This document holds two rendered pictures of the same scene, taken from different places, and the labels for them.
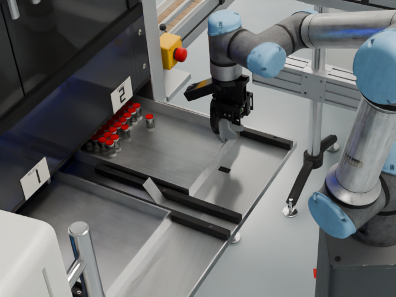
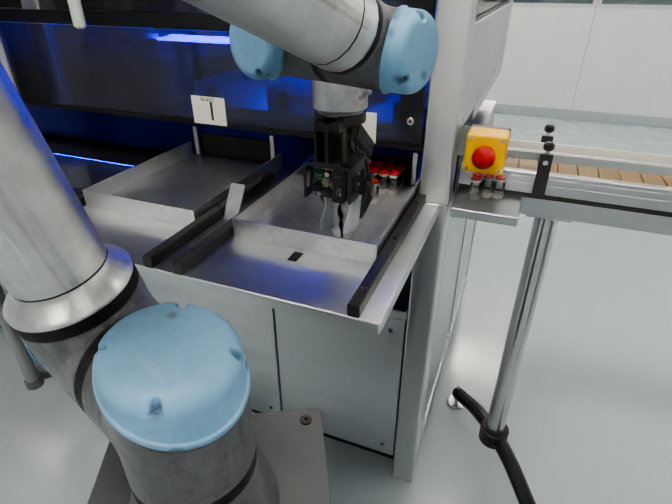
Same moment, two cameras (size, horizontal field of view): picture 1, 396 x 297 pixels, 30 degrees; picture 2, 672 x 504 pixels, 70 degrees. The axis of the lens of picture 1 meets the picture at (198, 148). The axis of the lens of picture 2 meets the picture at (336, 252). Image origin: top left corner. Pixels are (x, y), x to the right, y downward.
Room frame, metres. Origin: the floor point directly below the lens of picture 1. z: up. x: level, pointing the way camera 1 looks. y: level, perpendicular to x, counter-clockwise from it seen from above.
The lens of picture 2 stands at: (1.29, -0.73, 1.27)
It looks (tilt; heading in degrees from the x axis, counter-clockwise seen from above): 30 degrees down; 79
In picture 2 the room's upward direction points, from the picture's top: straight up
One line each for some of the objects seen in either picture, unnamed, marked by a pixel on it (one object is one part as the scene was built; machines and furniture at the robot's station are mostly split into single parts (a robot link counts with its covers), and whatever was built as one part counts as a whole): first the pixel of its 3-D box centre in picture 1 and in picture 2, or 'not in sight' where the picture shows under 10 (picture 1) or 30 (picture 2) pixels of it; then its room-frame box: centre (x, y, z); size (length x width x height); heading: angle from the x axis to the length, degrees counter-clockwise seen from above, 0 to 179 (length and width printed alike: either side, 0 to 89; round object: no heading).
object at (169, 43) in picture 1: (165, 50); (486, 149); (1.73, 0.07, 0.99); 0.08 x 0.07 x 0.07; 58
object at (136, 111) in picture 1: (121, 128); (357, 178); (1.51, 0.20, 0.90); 0.18 x 0.02 x 0.05; 147
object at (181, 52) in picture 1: (179, 54); (483, 156); (1.70, 0.03, 0.99); 0.04 x 0.04 x 0.04; 58
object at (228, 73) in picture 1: (226, 65); (342, 95); (1.42, -0.08, 1.14); 0.08 x 0.08 x 0.05
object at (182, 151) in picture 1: (157, 142); (338, 201); (1.45, 0.10, 0.90); 0.34 x 0.26 x 0.04; 58
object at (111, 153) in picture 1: (111, 148); not in sight; (1.43, 0.22, 0.90); 0.02 x 0.02 x 0.05
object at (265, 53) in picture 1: (262, 51); (294, 41); (1.35, -0.16, 1.21); 0.11 x 0.11 x 0.08; 39
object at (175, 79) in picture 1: (159, 81); (486, 203); (1.76, 0.10, 0.87); 0.14 x 0.13 x 0.02; 58
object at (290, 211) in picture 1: (312, 166); not in sight; (2.23, -0.46, 0.07); 0.50 x 0.08 x 0.14; 148
